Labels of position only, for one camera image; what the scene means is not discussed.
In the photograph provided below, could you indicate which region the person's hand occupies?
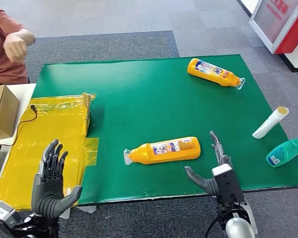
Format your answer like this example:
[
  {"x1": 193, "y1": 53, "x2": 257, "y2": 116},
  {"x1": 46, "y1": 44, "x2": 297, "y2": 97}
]
[{"x1": 2, "y1": 32, "x2": 29, "y2": 63}]

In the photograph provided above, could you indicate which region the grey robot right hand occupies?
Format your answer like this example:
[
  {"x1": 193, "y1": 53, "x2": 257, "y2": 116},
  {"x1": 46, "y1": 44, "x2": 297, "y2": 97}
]
[{"x1": 184, "y1": 131, "x2": 234, "y2": 196}]

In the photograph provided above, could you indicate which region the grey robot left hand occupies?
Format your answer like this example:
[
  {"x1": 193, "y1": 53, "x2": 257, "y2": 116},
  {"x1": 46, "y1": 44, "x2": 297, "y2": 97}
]
[{"x1": 31, "y1": 139, "x2": 83, "y2": 220}]

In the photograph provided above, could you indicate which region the orange bottle with ingredient label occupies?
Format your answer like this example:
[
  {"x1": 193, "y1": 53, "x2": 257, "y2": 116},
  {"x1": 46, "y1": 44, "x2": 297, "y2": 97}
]
[{"x1": 123, "y1": 136, "x2": 201, "y2": 166}]

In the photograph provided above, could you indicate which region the white tube bottle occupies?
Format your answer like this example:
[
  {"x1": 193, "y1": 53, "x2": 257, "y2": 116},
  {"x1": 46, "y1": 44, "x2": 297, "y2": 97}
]
[{"x1": 251, "y1": 106, "x2": 290, "y2": 140}]

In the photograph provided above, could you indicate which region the teal plastic bottle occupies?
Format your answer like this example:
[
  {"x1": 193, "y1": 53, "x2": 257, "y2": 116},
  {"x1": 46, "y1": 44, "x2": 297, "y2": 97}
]
[{"x1": 266, "y1": 138, "x2": 298, "y2": 169}]

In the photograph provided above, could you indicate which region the orange bottle with blue logo label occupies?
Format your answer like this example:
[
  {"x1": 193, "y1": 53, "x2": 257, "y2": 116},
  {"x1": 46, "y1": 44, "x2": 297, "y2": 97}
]
[{"x1": 187, "y1": 58, "x2": 246, "y2": 91}]

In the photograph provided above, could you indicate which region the person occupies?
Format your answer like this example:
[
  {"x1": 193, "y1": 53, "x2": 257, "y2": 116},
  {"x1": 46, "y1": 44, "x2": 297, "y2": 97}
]
[{"x1": 0, "y1": 4, "x2": 30, "y2": 87}]

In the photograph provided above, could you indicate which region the white side table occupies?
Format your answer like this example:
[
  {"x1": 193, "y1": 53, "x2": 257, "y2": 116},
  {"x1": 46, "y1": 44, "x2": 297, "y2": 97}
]
[{"x1": 0, "y1": 83, "x2": 37, "y2": 199}]

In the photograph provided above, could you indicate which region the brown cardboard box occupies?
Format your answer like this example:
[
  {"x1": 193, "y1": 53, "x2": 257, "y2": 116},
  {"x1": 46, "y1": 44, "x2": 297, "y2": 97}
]
[{"x1": 0, "y1": 84, "x2": 20, "y2": 142}]

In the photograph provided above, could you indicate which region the yellow plastic wrapped box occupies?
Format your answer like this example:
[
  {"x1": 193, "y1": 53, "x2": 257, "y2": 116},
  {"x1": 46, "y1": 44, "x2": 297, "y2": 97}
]
[{"x1": 0, "y1": 93, "x2": 100, "y2": 211}]

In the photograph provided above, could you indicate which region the green table board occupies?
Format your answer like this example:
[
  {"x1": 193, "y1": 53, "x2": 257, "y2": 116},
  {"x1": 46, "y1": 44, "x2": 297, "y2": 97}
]
[{"x1": 32, "y1": 54, "x2": 298, "y2": 207}]

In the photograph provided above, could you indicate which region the red and white cabinet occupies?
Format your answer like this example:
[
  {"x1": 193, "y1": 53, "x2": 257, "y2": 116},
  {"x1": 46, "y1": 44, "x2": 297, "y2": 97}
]
[{"x1": 248, "y1": 0, "x2": 298, "y2": 73}]

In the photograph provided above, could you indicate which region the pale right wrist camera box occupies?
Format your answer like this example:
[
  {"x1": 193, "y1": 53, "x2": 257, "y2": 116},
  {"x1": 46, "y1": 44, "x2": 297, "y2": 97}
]
[{"x1": 211, "y1": 164, "x2": 245, "y2": 210}]

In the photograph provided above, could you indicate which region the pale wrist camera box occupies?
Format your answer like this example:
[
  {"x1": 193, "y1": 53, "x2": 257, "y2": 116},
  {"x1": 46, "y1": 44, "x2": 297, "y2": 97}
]
[
  {"x1": 211, "y1": 164, "x2": 245, "y2": 210},
  {"x1": 0, "y1": 200, "x2": 21, "y2": 231}
]

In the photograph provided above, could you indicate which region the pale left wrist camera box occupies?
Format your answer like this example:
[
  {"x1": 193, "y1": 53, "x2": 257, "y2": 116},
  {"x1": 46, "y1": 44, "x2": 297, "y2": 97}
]
[{"x1": 0, "y1": 200, "x2": 21, "y2": 231}]

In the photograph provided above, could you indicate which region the thin black cable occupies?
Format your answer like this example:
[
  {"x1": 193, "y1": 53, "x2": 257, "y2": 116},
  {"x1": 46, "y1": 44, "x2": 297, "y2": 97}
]
[{"x1": 0, "y1": 105, "x2": 38, "y2": 147}]

